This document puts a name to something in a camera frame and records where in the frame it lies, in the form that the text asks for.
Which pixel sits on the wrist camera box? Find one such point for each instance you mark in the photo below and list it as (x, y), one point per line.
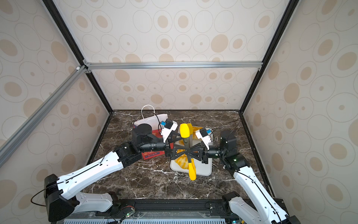
(168, 127)
(204, 135)

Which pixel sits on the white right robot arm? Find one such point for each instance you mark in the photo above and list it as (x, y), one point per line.
(265, 210)

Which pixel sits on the white rectangular tray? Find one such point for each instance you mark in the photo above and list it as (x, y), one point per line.
(201, 169)

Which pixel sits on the long twisted bread top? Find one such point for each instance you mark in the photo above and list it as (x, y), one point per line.
(199, 129)

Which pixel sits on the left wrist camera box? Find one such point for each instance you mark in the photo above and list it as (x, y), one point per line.
(168, 127)

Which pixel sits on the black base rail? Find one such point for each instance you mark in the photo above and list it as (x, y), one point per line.
(170, 208)

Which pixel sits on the horizontal aluminium rail back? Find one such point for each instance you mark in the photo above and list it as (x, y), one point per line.
(175, 65)

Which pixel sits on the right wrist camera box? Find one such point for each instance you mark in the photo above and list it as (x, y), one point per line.
(204, 135)

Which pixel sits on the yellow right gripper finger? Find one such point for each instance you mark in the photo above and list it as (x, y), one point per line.
(186, 130)
(192, 171)

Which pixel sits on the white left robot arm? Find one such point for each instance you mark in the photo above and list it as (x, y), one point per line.
(63, 195)

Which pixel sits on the diagonal aluminium rail left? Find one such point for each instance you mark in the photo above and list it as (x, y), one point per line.
(23, 132)

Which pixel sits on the red paper gift bag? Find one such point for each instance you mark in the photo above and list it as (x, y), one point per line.
(155, 122)

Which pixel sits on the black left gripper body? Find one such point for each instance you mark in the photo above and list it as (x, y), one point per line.
(168, 151)

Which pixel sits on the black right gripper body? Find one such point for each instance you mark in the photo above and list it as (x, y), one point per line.
(206, 153)

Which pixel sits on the golden croissant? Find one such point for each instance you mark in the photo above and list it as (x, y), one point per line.
(182, 161)

